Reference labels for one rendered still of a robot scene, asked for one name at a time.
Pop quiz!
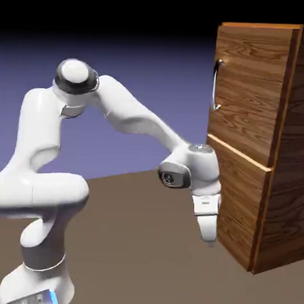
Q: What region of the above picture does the wooden cabinet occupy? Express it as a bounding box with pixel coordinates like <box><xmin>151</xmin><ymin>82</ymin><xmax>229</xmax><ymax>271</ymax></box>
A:
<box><xmin>201</xmin><ymin>21</ymin><xmax>304</xmax><ymax>277</ymax></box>

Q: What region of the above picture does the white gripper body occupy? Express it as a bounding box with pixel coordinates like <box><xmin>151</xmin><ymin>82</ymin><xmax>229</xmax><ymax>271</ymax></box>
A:
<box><xmin>196</xmin><ymin>213</ymin><xmax>219</xmax><ymax>242</ymax></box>

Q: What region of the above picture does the curved silver door handle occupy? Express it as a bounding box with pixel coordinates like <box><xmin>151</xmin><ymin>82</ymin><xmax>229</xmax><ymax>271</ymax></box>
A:
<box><xmin>212</xmin><ymin>59</ymin><xmax>225</xmax><ymax>111</ymax></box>

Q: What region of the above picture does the plain wooden cabinet door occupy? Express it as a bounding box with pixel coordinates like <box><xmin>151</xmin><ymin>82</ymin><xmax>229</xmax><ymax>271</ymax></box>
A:
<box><xmin>202</xmin><ymin>134</ymin><xmax>274</xmax><ymax>272</ymax></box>

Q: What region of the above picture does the wooden cabinet door with handle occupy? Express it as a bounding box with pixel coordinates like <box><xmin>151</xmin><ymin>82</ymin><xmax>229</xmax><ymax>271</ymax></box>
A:
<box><xmin>206</xmin><ymin>22</ymin><xmax>303</xmax><ymax>169</ymax></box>

